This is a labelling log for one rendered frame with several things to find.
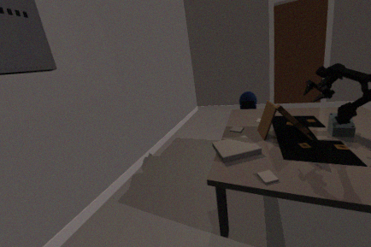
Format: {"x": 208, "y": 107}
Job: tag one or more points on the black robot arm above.
{"x": 348, "y": 110}

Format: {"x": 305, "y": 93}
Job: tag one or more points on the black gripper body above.
{"x": 323, "y": 82}

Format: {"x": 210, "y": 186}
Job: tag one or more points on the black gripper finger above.
{"x": 307, "y": 89}
{"x": 320, "y": 96}

